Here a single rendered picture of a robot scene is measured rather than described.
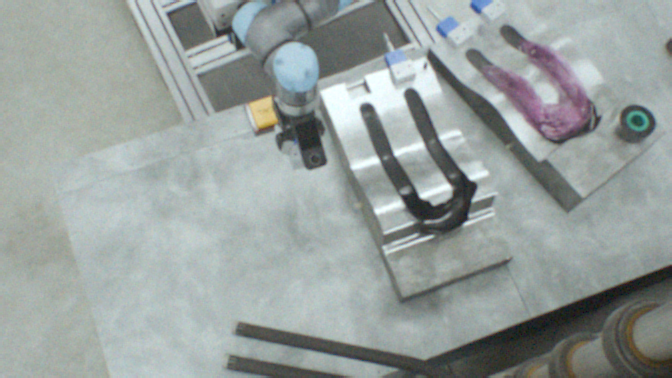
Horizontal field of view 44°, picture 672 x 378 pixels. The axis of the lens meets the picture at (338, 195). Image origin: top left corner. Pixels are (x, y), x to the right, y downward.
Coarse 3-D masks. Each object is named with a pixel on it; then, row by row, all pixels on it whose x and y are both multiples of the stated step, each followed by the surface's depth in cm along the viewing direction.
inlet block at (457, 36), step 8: (432, 8) 199; (440, 24) 197; (448, 24) 197; (456, 24) 197; (464, 24) 195; (440, 32) 198; (448, 32) 196; (456, 32) 195; (464, 32) 195; (472, 32) 195; (448, 40) 196; (456, 40) 194; (464, 40) 194; (456, 48) 195
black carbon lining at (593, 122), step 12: (504, 36) 198; (516, 36) 198; (516, 48) 196; (468, 60) 195; (480, 60) 196; (480, 72) 194; (588, 120) 190; (600, 120) 185; (576, 132) 189; (588, 132) 189
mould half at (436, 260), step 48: (336, 96) 187; (384, 96) 187; (432, 96) 188; (336, 144) 190; (384, 192) 176; (432, 192) 175; (480, 192) 176; (384, 240) 175; (432, 240) 179; (480, 240) 180; (432, 288) 178
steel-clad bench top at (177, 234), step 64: (576, 0) 209; (640, 0) 209; (384, 64) 200; (640, 64) 203; (192, 128) 192; (64, 192) 186; (128, 192) 186; (192, 192) 187; (256, 192) 188; (320, 192) 188; (512, 192) 190; (640, 192) 192; (128, 256) 181; (192, 256) 182; (256, 256) 183; (320, 256) 183; (576, 256) 186; (640, 256) 187; (128, 320) 177; (192, 320) 177; (256, 320) 178; (320, 320) 179; (384, 320) 179; (448, 320) 180; (512, 320) 180
